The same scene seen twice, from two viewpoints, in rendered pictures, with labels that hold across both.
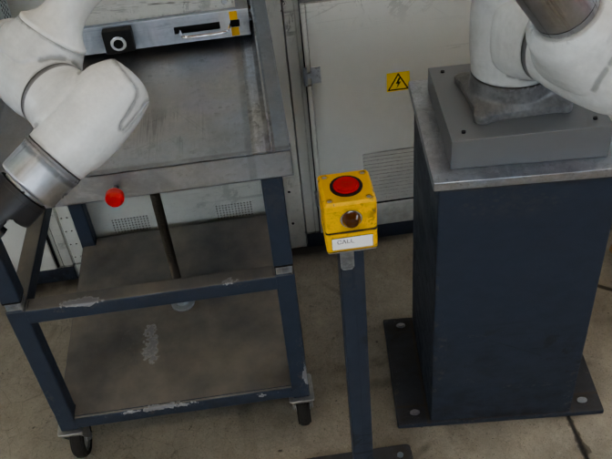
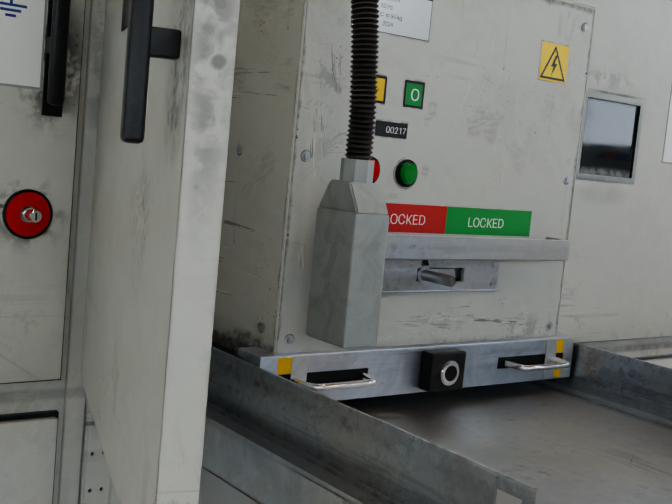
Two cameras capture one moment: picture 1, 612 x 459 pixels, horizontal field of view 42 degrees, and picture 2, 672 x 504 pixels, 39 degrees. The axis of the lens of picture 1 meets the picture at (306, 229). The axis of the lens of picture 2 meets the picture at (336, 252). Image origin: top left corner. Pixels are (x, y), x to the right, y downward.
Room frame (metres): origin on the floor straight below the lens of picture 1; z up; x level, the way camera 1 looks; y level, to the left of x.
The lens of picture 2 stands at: (0.63, 1.15, 1.16)
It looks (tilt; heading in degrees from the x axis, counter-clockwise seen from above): 6 degrees down; 325
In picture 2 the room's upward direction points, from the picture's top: 5 degrees clockwise
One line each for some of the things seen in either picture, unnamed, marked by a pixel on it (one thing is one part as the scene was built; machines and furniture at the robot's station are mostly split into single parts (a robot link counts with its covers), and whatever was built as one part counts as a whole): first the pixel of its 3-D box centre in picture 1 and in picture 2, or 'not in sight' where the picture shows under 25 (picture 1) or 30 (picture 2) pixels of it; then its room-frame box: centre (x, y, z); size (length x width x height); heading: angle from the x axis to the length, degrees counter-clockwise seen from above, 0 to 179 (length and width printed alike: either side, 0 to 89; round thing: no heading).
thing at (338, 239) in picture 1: (347, 211); not in sight; (0.95, -0.07, 0.85); 0.08 x 0.08 x 0.10; 3
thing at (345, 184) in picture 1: (346, 187); not in sight; (0.95, -0.07, 0.90); 0.04 x 0.04 x 0.02
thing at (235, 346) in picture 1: (160, 219); not in sight; (1.46, 0.34, 0.46); 0.64 x 0.58 x 0.66; 3
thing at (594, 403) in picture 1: (485, 362); not in sight; (1.30, -0.42, 0.01); 0.49 x 0.35 x 0.02; 88
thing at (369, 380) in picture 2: not in sight; (334, 380); (1.51, 0.51, 0.90); 0.11 x 0.05 x 0.01; 92
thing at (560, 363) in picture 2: (204, 30); (536, 362); (1.52, 0.16, 0.90); 0.11 x 0.05 x 0.01; 92
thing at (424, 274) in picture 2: not in sight; (435, 270); (1.52, 0.37, 1.02); 0.06 x 0.02 x 0.04; 2
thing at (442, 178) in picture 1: (511, 124); not in sight; (1.30, -0.42, 0.74); 0.36 x 0.36 x 0.02; 88
